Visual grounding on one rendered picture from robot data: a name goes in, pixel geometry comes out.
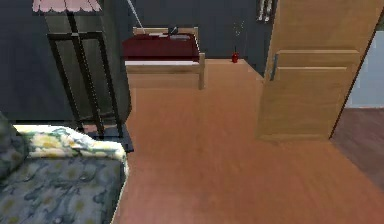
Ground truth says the pink shade floor lamp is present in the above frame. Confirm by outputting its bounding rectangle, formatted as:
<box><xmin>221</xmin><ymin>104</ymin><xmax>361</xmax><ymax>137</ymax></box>
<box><xmin>32</xmin><ymin>0</ymin><xmax>125</xmax><ymax>139</ymax></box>

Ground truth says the wooden bed red blanket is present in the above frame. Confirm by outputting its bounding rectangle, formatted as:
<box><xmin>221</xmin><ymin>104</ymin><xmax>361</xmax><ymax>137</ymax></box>
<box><xmin>121</xmin><ymin>26</ymin><xmax>206</xmax><ymax>91</ymax></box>

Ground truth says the red vase with twigs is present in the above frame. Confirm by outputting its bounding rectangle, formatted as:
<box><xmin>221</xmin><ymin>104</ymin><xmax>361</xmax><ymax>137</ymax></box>
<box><xmin>231</xmin><ymin>20</ymin><xmax>248</xmax><ymax>64</ymax></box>

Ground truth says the dark laptop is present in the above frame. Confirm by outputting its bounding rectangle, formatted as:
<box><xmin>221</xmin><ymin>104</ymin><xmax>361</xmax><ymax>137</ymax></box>
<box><xmin>168</xmin><ymin>26</ymin><xmax>192</xmax><ymax>42</ymax></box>

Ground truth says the open wooden room door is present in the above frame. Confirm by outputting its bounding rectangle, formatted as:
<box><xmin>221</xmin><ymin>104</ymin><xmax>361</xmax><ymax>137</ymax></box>
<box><xmin>255</xmin><ymin>0</ymin><xmax>384</xmax><ymax>142</ymax></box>

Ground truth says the yellow floral cushion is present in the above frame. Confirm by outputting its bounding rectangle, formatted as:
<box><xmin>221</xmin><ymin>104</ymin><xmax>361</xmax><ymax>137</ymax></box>
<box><xmin>13</xmin><ymin>124</ymin><xmax>128</xmax><ymax>160</ymax></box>

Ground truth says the grey floral sofa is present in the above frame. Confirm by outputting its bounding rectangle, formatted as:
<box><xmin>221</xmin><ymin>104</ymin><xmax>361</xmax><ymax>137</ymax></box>
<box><xmin>0</xmin><ymin>113</ymin><xmax>129</xmax><ymax>224</ymax></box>

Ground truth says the dark grey sofa cushion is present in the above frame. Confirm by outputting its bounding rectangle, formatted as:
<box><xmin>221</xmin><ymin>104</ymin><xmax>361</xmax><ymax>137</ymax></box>
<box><xmin>0</xmin><ymin>113</ymin><xmax>30</xmax><ymax>181</ymax></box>

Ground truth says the grey door handle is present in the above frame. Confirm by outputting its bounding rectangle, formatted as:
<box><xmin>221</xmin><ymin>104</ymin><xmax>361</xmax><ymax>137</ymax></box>
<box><xmin>269</xmin><ymin>53</ymin><xmax>280</xmax><ymax>82</ymax></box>

